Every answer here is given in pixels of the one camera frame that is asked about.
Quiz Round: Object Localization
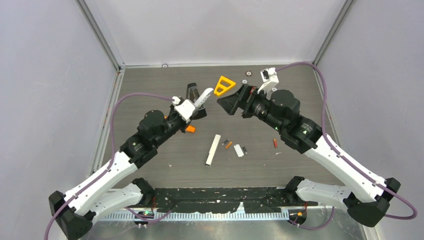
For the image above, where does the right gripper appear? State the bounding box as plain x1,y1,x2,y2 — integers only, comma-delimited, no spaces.
216,83,285,133

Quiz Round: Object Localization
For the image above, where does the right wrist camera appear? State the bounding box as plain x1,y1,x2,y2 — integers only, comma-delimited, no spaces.
258,67,279,94

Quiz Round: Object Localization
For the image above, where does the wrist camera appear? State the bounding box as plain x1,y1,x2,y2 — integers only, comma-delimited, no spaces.
258,67,279,94
171,96,197,123

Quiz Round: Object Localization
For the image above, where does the yellow triangle bracket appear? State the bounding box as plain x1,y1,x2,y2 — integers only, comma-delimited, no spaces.
213,75,236,97

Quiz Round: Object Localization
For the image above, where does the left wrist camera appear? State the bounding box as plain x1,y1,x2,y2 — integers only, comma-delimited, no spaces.
171,96,197,123

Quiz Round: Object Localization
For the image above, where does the white battery cover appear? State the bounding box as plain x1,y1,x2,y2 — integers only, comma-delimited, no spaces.
233,144,245,158

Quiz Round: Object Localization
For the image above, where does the black metronome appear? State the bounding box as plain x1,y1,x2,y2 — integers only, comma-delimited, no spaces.
185,82,200,103

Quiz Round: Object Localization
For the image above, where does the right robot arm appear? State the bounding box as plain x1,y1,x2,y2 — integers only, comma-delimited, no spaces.
217,84,401,227

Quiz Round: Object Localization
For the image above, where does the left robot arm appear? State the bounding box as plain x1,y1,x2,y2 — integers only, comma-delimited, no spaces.
48,100,199,240

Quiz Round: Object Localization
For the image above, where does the white remote control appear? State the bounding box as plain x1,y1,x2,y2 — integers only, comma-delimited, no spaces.
194,87,214,109

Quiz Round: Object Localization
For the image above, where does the orange toy microphone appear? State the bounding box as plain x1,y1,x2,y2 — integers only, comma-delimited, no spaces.
185,125,196,133

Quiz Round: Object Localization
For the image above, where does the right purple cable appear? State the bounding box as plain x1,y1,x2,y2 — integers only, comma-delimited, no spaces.
274,61,418,231

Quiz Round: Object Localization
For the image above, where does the long white box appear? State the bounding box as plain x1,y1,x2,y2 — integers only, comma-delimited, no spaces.
205,134,221,167

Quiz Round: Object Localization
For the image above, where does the purple cable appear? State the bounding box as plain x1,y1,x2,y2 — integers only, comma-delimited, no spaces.
43,92,181,240
274,61,418,231

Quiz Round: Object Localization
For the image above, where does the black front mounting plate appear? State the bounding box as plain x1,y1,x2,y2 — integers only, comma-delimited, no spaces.
136,187,305,214

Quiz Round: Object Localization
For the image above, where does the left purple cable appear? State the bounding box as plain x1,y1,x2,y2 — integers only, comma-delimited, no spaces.
43,92,181,240

